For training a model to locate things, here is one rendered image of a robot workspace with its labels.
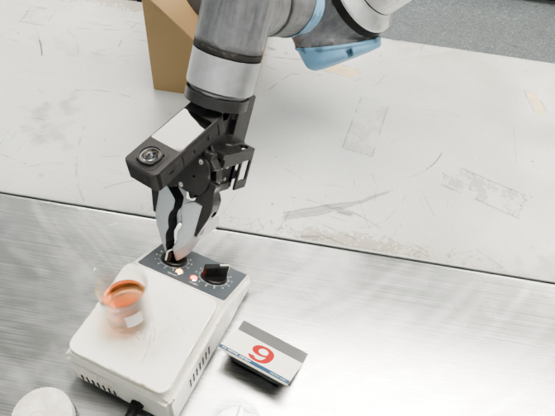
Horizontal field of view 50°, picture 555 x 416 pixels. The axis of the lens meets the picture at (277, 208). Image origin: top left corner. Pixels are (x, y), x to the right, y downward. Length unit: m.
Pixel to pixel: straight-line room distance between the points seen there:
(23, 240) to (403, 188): 0.54
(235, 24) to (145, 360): 0.35
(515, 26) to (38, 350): 2.59
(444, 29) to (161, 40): 2.03
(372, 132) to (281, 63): 0.21
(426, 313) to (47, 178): 0.56
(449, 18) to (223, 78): 2.35
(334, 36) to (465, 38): 1.99
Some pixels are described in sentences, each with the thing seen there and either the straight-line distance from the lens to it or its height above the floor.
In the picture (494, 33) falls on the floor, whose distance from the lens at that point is 2.91.
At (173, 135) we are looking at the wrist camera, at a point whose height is 1.12.
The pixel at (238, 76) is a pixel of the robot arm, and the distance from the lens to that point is 0.63.
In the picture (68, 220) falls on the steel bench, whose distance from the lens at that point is 0.87.
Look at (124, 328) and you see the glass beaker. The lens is 0.64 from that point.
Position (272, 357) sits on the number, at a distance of 0.72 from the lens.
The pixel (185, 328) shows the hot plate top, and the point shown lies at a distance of 0.66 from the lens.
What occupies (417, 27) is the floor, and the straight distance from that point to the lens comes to 2.81.
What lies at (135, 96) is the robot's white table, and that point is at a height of 0.90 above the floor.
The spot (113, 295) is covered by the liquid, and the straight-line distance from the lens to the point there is 0.64.
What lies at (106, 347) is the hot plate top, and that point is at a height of 0.99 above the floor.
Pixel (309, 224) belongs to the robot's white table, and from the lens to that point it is 0.84.
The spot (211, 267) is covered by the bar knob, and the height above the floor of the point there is 0.97.
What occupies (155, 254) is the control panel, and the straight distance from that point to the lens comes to 0.75.
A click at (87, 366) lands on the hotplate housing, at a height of 0.97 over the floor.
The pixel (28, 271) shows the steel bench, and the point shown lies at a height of 0.90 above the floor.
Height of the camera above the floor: 1.58
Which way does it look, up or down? 53 degrees down
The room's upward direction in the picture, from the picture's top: 6 degrees clockwise
